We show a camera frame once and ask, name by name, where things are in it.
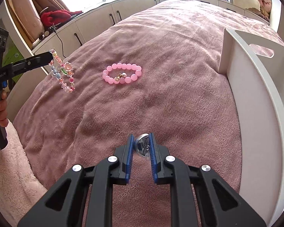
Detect silver earring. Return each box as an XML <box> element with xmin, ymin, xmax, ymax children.
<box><xmin>134</xmin><ymin>133</ymin><xmax>150</xmax><ymax>159</ymax></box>

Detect left hand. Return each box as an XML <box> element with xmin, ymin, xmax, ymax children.
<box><xmin>0</xmin><ymin>90</ymin><xmax>9</xmax><ymax>128</ymax></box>

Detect red cloth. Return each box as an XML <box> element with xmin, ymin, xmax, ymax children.
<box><xmin>40</xmin><ymin>9</ymin><xmax>83</xmax><ymax>28</ymax></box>

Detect light pink fluffy blanket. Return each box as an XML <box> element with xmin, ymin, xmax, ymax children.
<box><xmin>0</xmin><ymin>122</ymin><xmax>48</xmax><ymax>226</ymax></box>

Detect pink cushion chair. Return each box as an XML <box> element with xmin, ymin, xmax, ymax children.
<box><xmin>7</xmin><ymin>0</ymin><xmax>44</xmax><ymax>43</ymax></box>

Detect gold pearl earrings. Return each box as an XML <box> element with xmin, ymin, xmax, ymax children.
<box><xmin>114</xmin><ymin>72</ymin><xmax>127</xmax><ymax>82</ymax></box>

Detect mauve bed blanket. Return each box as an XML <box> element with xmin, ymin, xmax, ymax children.
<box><xmin>12</xmin><ymin>0</ymin><xmax>284</xmax><ymax>227</ymax></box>

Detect white tray box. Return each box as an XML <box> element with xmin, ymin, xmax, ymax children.
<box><xmin>218</xmin><ymin>29</ymin><xmax>284</xmax><ymax>226</ymax></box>

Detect black cable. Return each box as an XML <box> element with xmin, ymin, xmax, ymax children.
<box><xmin>39</xmin><ymin>25</ymin><xmax>67</xmax><ymax>60</ymax></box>

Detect pink bead bracelet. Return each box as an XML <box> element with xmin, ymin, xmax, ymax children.
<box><xmin>102</xmin><ymin>62</ymin><xmax>143</xmax><ymax>85</ymax></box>

